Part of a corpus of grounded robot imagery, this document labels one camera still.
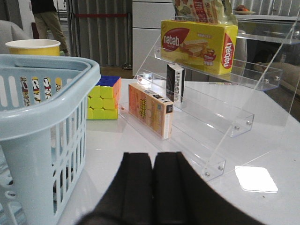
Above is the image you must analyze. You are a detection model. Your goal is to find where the fruit plate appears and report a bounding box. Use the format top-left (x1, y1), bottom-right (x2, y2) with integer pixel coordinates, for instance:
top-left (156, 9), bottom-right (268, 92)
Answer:
top-left (234, 5), bottom-right (256, 15)

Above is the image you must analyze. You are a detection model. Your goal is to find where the snack bag on top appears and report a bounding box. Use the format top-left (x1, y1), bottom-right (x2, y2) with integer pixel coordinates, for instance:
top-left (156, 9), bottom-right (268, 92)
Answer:
top-left (173, 0), bottom-right (238, 25)

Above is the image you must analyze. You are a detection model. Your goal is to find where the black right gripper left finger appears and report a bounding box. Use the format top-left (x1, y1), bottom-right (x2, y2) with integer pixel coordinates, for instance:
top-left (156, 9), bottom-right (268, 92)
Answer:
top-left (77, 152), bottom-right (152, 225)

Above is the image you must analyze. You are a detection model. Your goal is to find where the clear acrylic right shelf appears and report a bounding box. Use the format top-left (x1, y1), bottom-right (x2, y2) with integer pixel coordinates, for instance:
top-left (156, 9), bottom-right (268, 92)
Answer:
top-left (119, 19), bottom-right (300, 181)

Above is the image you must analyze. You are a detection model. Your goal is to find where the yellow nabati wafer box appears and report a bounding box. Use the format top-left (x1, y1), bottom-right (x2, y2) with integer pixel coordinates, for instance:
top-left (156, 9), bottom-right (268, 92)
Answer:
top-left (161, 20), bottom-right (238, 75)

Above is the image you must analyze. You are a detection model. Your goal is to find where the white refrigerator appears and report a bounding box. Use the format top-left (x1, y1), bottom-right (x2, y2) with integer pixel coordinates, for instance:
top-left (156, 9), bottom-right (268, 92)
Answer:
top-left (132, 0), bottom-right (175, 75)

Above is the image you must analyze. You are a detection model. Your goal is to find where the yellow popcorn cup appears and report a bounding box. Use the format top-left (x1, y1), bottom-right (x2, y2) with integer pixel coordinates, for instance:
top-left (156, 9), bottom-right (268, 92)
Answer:
top-left (6, 39), bottom-right (60, 106)

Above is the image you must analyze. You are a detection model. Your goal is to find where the orange snack box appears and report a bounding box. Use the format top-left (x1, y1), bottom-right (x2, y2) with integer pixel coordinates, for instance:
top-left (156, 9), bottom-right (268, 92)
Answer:
top-left (128, 83), bottom-right (173, 139)

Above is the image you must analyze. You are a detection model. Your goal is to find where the standing person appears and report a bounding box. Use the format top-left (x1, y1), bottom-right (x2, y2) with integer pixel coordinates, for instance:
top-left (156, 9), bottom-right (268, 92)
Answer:
top-left (30, 0), bottom-right (69, 56)

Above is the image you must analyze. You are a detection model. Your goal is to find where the black white small box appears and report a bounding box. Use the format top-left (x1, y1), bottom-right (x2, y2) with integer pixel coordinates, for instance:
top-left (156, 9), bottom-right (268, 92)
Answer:
top-left (166, 63), bottom-right (185, 103)

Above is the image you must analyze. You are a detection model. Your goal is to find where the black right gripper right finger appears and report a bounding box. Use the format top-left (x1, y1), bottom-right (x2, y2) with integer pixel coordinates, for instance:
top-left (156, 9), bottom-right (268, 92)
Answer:
top-left (153, 152), bottom-right (260, 225)

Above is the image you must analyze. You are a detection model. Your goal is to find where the light blue plastic basket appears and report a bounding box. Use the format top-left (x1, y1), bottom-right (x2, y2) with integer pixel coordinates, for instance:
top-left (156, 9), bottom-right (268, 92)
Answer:
top-left (0, 54), bottom-right (101, 225)

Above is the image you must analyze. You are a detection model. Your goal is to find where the rubiks cube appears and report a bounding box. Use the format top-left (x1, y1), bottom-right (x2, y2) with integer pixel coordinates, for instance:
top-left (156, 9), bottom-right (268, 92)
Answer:
top-left (87, 75), bottom-right (121, 120)

